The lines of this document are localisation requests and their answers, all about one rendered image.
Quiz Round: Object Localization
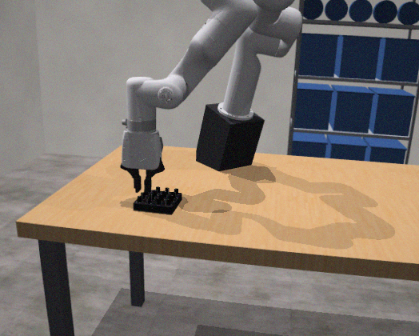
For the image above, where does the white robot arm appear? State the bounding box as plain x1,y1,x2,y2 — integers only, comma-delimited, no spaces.
122,0,302,132

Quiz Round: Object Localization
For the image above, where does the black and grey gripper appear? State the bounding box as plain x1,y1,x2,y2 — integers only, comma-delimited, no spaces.
120,129,165,194

